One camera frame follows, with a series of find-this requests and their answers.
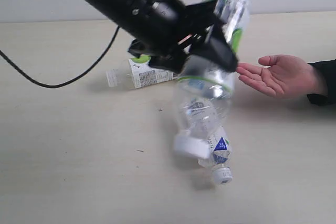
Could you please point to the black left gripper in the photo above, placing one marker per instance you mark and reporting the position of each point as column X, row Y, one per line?
column 166, row 49

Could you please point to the clear bottle green blue label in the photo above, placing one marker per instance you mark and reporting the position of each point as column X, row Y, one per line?
column 203, row 90

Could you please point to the clear bottle green apple label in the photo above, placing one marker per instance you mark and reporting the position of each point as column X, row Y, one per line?
column 135, row 73

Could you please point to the clear Suntory bottle white label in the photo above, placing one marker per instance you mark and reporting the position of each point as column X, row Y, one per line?
column 217, row 163

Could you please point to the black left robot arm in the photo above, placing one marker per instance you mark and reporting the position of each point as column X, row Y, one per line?
column 135, row 16

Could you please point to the open receiving human hand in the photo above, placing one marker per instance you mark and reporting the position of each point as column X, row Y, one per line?
column 279, row 76

